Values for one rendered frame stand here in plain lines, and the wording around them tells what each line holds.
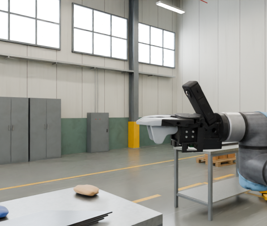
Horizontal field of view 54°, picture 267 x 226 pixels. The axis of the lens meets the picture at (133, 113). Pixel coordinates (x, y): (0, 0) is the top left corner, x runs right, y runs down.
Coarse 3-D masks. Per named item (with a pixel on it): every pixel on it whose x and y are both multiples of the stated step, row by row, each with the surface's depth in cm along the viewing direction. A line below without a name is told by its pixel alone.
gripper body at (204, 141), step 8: (200, 120) 59; (224, 120) 61; (184, 128) 59; (192, 128) 60; (200, 128) 59; (208, 128) 62; (216, 128) 63; (224, 128) 61; (176, 136) 63; (184, 136) 60; (192, 136) 60; (200, 136) 59; (208, 136) 63; (216, 136) 63; (224, 136) 61; (176, 144) 63; (184, 144) 59; (192, 144) 61; (200, 144) 60; (208, 144) 62; (216, 144) 63
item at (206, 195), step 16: (224, 144) 417; (176, 160) 407; (208, 160) 358; (176, 176) 407; (208, 176) 358; (176, 192) 407; (192, 192) 408; (208, 192) 358; (224, 192) 408; (240, 192) 408; (208, 208) 358
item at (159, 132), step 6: (144, 120) 58; (150, 120) 58; (156, 120) 57; (156, 126) 58; (162, 126) 58; (168, 126) 59; (174, 126) 59; (156, 132) 58; (162, 132) 59; (168, 132) 59; (174, 132) 59; (156, 138) 59; (162, 138) 59
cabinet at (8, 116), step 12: (0, 96) 747; (0, 108) 746; (12, 108) 765; (24, 108) 787; (0, 120) 745; (12, 120) 765; (24, 120) 787; (0, 132) 745; (12, 132) 765; (24, 132) 787; (0, 144) 745; (12, 144) 765; (24, 144) 787; (0, 156) 745; (12, 156) 765; (24, 156) 787
